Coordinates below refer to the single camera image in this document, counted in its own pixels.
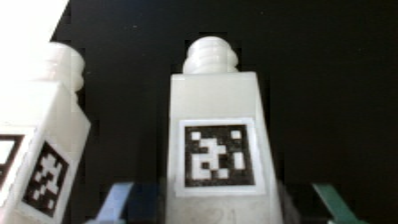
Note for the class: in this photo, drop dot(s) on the white table leg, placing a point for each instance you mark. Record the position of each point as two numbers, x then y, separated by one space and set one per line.
42 135
220 177

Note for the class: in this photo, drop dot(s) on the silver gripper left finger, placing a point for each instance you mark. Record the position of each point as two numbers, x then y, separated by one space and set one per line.
111 209

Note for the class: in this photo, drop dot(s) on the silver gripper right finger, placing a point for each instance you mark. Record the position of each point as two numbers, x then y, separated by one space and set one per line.
342 216

